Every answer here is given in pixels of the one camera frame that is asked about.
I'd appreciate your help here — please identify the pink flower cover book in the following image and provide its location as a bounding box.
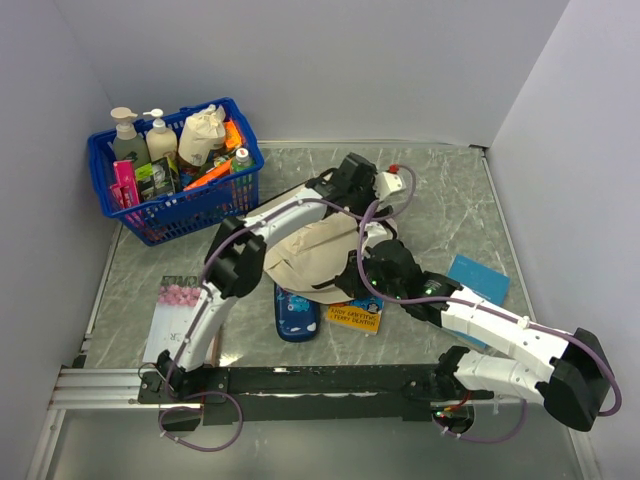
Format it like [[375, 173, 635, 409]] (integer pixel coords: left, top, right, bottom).
[[142, 275, 201, 363]]

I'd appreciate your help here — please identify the beige canvas backpack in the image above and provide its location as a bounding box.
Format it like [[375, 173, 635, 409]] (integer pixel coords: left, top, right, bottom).
[[246, 184, 359, 304]]

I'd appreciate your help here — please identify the beige cloth pouch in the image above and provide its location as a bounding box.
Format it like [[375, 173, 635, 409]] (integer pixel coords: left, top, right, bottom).
[[178, 104, 226, 167]]

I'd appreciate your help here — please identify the blue plastic basket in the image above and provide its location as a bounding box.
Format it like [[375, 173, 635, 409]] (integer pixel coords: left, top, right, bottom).
[[87, 97, 264, 246]]

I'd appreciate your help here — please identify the aluminium rail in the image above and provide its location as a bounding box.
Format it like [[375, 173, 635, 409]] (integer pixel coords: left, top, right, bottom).
[[49, 352, 569, 409]]

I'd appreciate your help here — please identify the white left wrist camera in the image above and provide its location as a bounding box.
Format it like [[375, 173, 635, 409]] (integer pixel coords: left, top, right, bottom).
[[374, 164, 406, 201]]

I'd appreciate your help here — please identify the black green box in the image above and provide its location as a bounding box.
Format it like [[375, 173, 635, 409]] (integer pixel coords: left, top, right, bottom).
[[135, 157, 181, 202]]

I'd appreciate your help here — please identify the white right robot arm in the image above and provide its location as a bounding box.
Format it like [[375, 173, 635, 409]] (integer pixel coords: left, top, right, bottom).
[[334, 240, 622, 432]]

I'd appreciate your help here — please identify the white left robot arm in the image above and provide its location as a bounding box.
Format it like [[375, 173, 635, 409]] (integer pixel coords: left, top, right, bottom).
[[156, 153, 379, 402]]

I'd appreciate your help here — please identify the blue thin booklet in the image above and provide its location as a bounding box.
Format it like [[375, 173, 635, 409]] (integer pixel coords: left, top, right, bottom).
[[444, 253, 511, 350]]

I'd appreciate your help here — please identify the orange treehouse book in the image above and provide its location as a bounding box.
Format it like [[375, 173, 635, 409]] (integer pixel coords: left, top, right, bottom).
[[327, 297, 384, 335]]

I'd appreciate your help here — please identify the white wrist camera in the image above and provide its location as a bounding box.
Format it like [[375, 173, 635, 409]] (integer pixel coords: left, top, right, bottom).
[[362, 222, 396, 247], [374, 164, 406, 201]]

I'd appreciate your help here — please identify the cream pump bottle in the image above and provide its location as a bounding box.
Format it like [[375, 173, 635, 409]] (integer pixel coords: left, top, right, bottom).
[[145, 108, 178, 161]]

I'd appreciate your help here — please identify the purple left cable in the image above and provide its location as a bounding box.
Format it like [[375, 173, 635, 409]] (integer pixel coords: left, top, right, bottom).
[[157, 163, 417, 455]]

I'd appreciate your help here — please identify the pink box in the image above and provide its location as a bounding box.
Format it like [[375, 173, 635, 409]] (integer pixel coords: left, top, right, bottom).
[[110, 160, 140, 209]]

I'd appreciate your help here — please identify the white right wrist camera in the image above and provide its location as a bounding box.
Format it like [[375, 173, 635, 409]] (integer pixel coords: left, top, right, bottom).
[[362, 222, 396, 247]]

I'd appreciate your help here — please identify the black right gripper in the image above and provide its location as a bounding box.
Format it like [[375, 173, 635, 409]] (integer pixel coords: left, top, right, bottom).
[[333, 247, 404, 301]]

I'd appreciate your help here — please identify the orange package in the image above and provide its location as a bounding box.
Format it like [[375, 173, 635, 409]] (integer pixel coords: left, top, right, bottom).
[[183, 120, 248, 191]]

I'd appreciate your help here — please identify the green pump bottle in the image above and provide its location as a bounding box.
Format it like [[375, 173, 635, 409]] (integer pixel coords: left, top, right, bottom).
[[110, 107, 150, 169]]

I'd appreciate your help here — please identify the blue shark pencil case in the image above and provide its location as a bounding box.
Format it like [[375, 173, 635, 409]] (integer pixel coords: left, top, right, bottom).
[[274, 284, 320, 343]]

